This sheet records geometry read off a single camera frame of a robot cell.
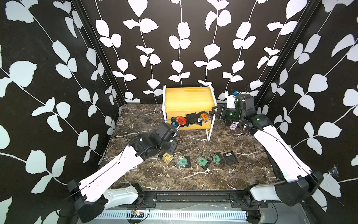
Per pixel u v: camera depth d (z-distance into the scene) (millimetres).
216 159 894
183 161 880
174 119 881
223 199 756
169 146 614
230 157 901
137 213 706
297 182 382
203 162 880
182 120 885
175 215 701
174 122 613
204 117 906
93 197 390
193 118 898
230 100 648
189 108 746
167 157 901
